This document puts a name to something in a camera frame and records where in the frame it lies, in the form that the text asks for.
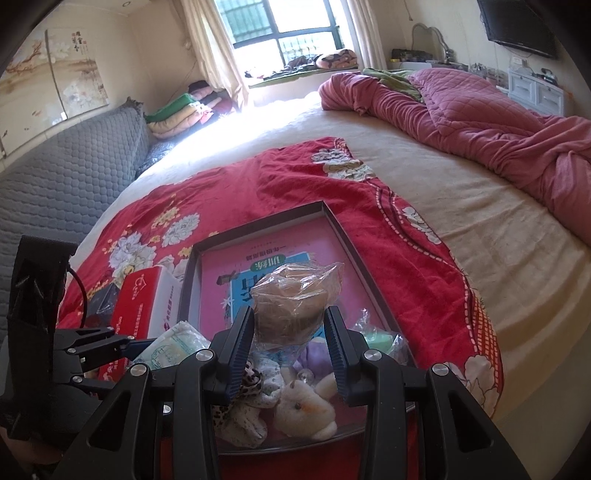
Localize white dresser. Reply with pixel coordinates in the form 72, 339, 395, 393
507, 64, 570, 117

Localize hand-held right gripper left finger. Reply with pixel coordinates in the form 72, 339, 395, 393
60, 305, 256, 480

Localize purple sponge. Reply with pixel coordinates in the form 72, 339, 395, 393
294, 339, 336, 378

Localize black cable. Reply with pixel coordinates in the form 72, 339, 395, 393
67, 265, 90, 330

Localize green cloth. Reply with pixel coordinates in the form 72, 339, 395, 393
362, 67, 424, 103

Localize shallow box with pink print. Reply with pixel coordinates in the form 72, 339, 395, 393
177, 200, 419, 457

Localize patterned blanket on sill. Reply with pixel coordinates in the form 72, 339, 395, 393
318, 47, 359, 70

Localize green sill mat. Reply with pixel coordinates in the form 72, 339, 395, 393
248, 65, 362, 89

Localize red tissue pack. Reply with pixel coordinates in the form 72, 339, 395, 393
96, 266, 186, 385

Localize red floral blanket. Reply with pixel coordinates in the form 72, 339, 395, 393
55, 136, 505, 480

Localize pink quilt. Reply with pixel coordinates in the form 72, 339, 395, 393
318, 68, 591, 232

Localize leopard print scrunchie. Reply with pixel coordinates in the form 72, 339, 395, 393
211, 359, 265, 428

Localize black box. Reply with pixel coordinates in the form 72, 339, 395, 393
85, 283, 123, 329

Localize dark framed window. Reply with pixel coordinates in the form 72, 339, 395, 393
213, 0, 355, 78

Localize grey quilted headboard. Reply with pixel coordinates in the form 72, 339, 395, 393
0, 103, 151, 288

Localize cluttered vanity table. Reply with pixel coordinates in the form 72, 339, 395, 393
390, 46, 468, 71

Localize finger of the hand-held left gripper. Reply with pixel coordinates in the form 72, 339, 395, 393
55, 325, 158, 366
68, 364, 134, 396

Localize green sponge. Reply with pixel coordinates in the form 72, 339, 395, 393
350, 322, 410, 359

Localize cream plush toy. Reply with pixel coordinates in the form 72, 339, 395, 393
271, 373, 341, 442

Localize dark clothes on sill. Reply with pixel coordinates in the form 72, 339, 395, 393
244, 52, 325, 82

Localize white printed tissue packet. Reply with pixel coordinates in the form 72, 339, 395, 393
133, 319, 213, 371

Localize stack of folded blankets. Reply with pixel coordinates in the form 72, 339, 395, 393
143, 80, 232, 140

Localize grey patterned pillow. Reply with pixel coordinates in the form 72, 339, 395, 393
136, 137, 177, 179

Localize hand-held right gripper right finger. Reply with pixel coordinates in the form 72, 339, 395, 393
322, 305, 514, 480

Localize brown sponge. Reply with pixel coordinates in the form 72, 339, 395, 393
250, 261, 346, 345

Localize black television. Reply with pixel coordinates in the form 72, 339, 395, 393
476, 0, 557, 60

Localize white framed mirror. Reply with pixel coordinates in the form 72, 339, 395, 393
412, 22, 451, 62

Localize floral wall poster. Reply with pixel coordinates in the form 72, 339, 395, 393
45, 27, 110, 117
0, 38, 62, 154

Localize white floral scrunchie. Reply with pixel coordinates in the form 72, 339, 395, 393
219, 362, 283, 449

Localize cream curtain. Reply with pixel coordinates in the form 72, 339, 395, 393
179, 0, 251, 112
345, 0, 389, 71

